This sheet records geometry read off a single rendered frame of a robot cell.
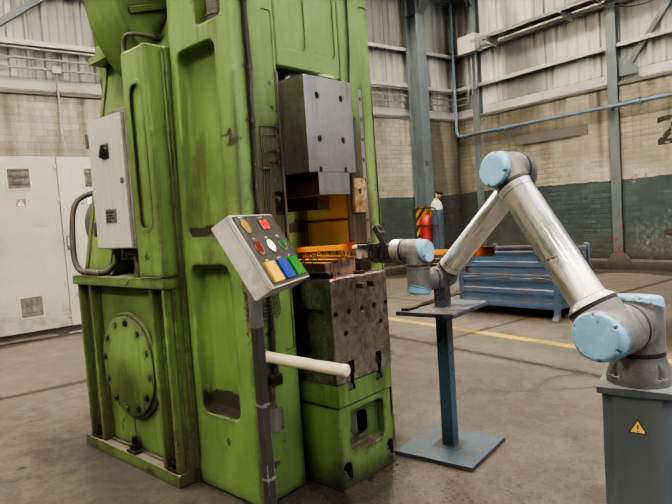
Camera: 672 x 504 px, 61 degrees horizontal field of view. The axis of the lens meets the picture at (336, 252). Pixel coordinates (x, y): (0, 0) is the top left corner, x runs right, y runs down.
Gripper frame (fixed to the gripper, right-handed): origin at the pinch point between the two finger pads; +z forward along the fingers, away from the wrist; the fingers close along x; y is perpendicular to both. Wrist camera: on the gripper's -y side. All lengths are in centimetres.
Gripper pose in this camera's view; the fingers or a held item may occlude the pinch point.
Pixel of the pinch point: (355, 245)
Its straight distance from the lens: 243.3
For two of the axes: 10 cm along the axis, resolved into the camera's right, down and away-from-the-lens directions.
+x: 6.7, -0.8, 7.4
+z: -7.4, 0.0, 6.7
